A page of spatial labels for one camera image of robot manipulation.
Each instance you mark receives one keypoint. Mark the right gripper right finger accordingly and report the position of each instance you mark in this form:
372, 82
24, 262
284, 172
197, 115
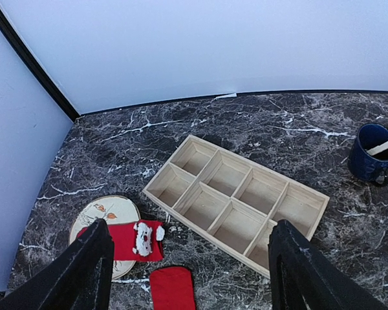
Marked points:
302, 278

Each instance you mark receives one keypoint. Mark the dark blue enamel mug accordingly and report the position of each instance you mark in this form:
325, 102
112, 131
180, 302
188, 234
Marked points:
367, 167

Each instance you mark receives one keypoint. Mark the wooden compartment tray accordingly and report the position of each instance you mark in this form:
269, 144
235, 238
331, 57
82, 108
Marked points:
233, 202

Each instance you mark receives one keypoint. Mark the red santa sock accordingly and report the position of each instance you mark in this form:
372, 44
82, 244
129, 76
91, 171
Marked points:
139, 241
172, 288

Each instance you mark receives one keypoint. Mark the left black frame post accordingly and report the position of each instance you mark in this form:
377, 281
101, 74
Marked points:
35, 68

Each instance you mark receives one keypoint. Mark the round painted wooden plate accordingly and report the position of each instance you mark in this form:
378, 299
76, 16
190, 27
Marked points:
115, 210

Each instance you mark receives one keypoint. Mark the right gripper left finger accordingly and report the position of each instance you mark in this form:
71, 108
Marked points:
79, 278

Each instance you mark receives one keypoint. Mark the wooden stick in mug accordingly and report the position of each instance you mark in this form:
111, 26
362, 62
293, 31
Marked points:
378, 149

